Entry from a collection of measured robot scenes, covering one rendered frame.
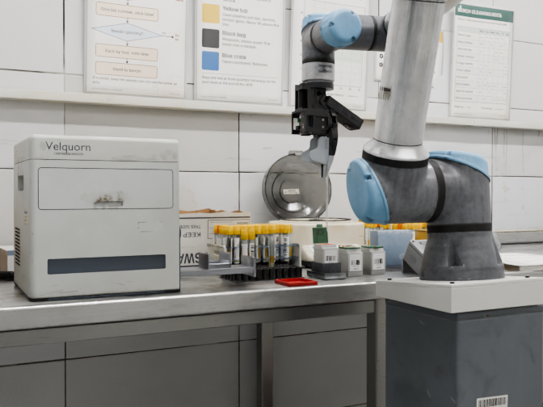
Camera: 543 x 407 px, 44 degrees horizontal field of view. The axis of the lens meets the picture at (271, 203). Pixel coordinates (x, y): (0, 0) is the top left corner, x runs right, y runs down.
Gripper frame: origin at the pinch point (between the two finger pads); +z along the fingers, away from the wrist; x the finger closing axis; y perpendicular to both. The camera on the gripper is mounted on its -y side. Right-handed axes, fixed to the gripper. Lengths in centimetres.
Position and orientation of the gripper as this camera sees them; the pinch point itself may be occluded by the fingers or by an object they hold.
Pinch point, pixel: (326, 171)
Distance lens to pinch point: 155.8
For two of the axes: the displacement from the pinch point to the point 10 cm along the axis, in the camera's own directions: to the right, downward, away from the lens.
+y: -9.1, 0.1, -4.1
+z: 0.0, 10.0, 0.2
